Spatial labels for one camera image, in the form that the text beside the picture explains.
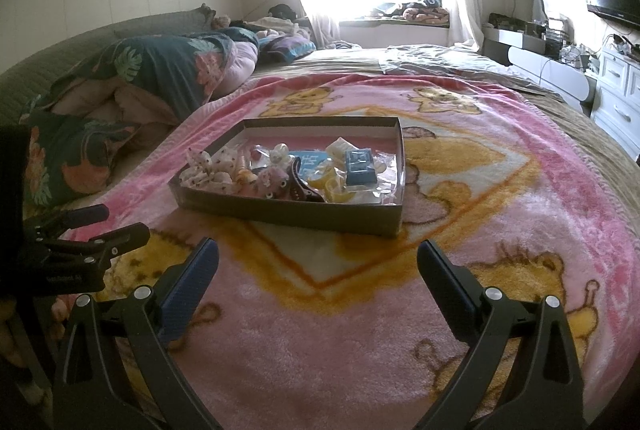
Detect pink plush hair clip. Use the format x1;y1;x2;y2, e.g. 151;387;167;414
254;166;288;199

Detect brown hair claw clip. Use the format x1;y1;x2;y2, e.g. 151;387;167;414
288;156;324;204

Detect clear plastic jewelry bag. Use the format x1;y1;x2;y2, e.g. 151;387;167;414
303;150;398;206

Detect blue jewelry box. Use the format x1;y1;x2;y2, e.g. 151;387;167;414
345;148;378;186

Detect dark floral duvet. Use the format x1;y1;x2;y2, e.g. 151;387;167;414
20;27;259;208

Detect pink shallow cardboard box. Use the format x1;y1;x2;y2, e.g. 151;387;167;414
169;117;406;237

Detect purple blue pillow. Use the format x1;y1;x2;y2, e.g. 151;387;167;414
258;34;316;64

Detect white drawer cabinet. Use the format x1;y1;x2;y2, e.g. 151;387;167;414
590;46;640;164

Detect white rounded bench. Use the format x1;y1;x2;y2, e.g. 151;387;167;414
482;12;599;116

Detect white crumpled sheet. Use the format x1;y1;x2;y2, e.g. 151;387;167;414
380;43;566;104

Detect plush toys on windowsill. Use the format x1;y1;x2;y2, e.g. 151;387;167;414
369;0;449;27

